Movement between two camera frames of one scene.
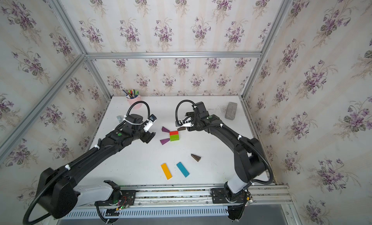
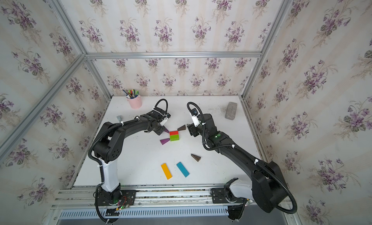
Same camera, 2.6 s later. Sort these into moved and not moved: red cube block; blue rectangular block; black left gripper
Moved: black left gripper
Not moved: red cube block; blue rectangular block
